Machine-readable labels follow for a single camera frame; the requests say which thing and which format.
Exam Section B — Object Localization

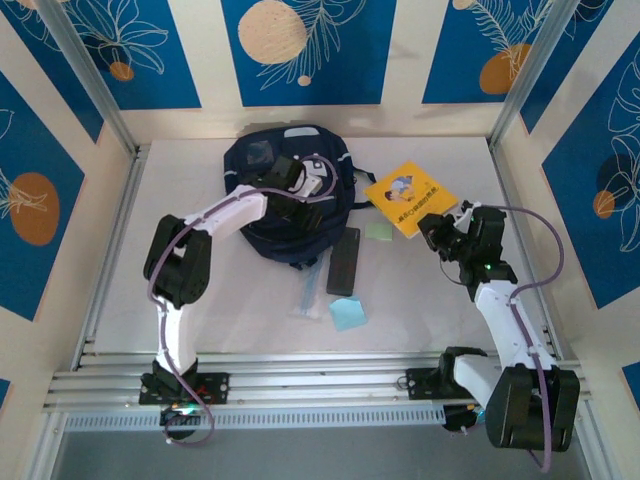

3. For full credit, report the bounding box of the yellow picture book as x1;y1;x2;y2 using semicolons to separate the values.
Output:
363;160;460;240

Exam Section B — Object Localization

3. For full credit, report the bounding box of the green sticky note pad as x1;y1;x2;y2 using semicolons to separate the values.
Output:
363;222;397;245

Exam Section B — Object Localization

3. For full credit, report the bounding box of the black pencil case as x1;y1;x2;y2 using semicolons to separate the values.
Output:
325;227;362;296

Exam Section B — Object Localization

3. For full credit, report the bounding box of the navy blue student backpack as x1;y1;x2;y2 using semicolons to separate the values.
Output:
222;123;376;271

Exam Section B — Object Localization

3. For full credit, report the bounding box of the clear plastic stationery bag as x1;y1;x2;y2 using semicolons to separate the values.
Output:
289;259;324;321

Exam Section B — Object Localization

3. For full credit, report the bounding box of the light blue note pad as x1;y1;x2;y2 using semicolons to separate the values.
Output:
328;295;368;333

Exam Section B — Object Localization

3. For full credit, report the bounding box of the aluminium side rail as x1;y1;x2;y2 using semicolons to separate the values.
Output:
487;139;564;359
72;144;151;371

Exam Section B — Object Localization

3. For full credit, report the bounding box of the aluminium mounting rail beam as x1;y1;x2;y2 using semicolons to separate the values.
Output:
42;352;594;414

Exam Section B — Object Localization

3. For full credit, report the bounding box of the grey slotted cable duct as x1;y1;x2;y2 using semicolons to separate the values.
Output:
64;404;446;432

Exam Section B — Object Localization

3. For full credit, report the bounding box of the short aluminium frame post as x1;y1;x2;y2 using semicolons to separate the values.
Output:
569;399;609;480
24;412;69;480

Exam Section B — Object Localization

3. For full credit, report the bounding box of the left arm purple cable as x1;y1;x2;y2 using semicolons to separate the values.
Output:
147;154;341;446

